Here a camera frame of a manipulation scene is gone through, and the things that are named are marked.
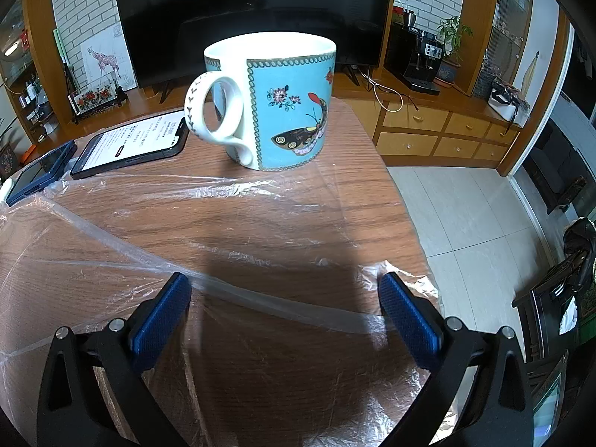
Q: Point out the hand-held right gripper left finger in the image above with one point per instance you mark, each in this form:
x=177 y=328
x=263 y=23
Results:
x=160 y=321

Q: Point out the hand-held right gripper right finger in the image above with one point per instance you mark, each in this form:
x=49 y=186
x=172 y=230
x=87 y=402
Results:
x=409 y=321

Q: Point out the dark wooden chair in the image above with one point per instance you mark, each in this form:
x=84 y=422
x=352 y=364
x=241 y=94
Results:
x=545 y=302

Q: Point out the clear plastic wrap sheet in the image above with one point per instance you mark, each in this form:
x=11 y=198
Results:
x=279 y=223

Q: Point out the lit screen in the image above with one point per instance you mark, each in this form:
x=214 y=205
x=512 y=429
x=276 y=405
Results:
x=547 y=405

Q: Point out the wooden cabinet with drawers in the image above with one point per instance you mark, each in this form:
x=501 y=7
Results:
x=409 y=144

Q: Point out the black smartphone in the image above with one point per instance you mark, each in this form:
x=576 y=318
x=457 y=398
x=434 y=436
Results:
x=130 y=144

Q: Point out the tablet in blue case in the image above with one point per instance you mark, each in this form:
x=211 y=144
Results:
x=37 y=174

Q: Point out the dark bench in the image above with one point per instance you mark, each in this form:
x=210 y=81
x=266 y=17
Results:
x=554 y=172

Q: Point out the framed red flower picture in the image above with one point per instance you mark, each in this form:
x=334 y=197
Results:
x=93 y=98

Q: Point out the white bag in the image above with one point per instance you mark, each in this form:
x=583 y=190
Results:
x=503 y=105

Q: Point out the blue butterfly mug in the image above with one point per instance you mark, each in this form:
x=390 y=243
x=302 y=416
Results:
x=288 y=111

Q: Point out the potted green plant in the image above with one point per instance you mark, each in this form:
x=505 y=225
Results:
x=449 y=72

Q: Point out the wooden shelf with bottles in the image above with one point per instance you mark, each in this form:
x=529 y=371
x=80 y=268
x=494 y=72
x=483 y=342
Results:
x=32 y=102

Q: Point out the giraffe drawing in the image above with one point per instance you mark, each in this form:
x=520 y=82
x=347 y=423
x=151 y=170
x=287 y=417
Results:
x=107 y=63

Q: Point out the black coffee machine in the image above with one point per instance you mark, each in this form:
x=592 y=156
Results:
x=423 y=56

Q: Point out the metal cup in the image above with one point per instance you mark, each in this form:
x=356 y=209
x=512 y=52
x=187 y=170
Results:
x=409 y=19

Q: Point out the glass display cabinet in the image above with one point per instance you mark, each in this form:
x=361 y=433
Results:
x=505 y=32

